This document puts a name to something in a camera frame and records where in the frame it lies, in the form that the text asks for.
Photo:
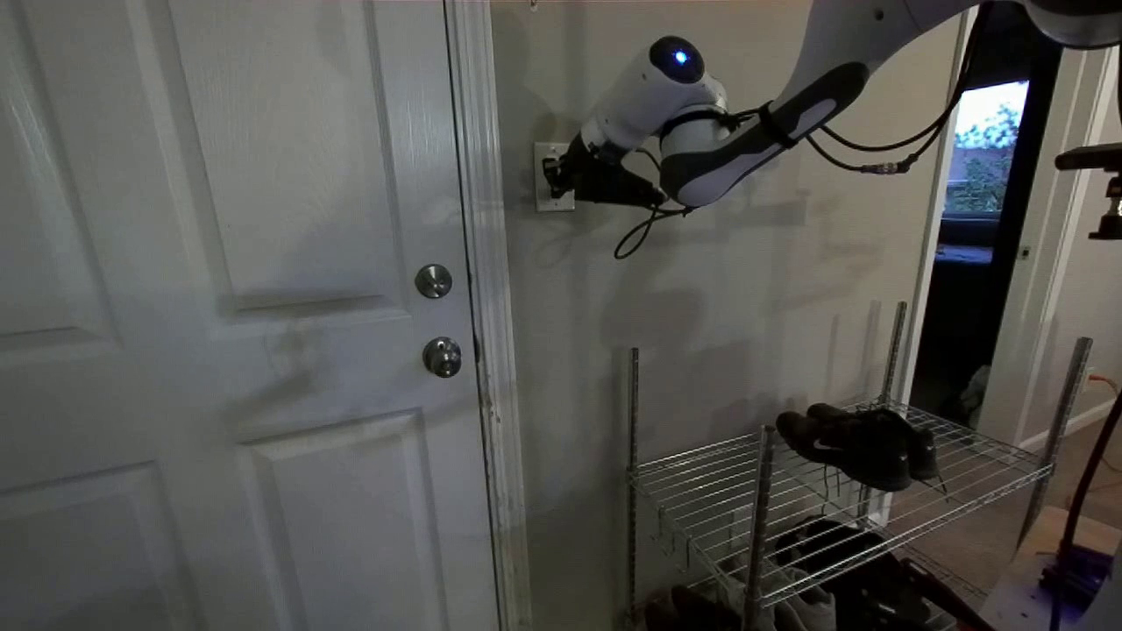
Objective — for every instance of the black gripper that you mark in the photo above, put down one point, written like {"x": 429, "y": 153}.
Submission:
{"x": 618, "y": 176}

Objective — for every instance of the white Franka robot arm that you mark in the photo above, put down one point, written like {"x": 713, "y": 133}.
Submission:
{"x": 655, "y": 88}

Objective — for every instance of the silver deadbolt lock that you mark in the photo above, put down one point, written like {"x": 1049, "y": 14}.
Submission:
{"x": 433, "y": 280}

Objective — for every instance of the silver round door knob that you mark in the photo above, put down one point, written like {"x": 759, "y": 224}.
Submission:
{"x": 438, "y": 356}

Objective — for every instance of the white panelled entry door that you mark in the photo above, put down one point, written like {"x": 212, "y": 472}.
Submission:
{"x": 233, "y": 353}

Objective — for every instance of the black sneaker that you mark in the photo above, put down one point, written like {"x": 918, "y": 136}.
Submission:
{"x": 845, "y": 451}
{"x": 906, "y": 436}

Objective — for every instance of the bright window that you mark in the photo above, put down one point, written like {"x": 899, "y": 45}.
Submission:
{"x": 987, "y": 140}

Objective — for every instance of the dark shoe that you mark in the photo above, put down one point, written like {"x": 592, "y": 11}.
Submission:
{"x": 819, "y": 543}
{"x": 895, "y": 598}

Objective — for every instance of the white shoe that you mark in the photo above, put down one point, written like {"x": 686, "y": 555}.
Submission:
{"x": 809, "y": 612}

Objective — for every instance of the light wooden board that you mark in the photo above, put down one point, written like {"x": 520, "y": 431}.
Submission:
{"x": 1070, "y": 530}

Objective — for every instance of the white wall light switch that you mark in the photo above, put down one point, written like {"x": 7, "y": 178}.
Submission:
{"x": 546, "y": 201}

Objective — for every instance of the black stereo camera bar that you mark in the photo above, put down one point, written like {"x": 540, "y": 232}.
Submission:
{"x": 1089, "y": 155}

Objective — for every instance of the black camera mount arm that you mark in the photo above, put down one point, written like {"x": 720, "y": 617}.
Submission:
{"x": 1110, "y": 210}

